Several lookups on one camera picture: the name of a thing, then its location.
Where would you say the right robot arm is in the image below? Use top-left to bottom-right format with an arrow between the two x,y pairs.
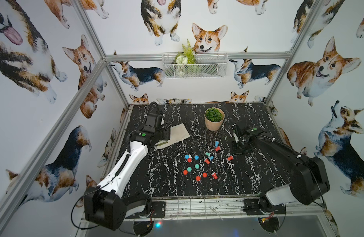
231,123 -> 330,207

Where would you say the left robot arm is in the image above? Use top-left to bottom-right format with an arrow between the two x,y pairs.
83,128 -> 171,231

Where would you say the beige paper sheet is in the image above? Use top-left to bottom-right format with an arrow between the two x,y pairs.
155,123 -> 190,150

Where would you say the potted green plant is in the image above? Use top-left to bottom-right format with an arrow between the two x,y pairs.
204,107 -> 225,131

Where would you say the fern and white flower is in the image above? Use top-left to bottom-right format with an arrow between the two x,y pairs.
173,40 -> 197,77

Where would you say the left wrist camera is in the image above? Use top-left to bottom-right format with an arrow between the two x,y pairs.
143,114 -> 163,133

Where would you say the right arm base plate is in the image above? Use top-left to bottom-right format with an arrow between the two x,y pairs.
243,198 -> 286,215

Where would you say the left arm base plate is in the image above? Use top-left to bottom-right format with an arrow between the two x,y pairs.
126,201 -> 166,219

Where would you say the white wire basket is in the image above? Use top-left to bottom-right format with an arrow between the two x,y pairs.
162,52 -> 229,79

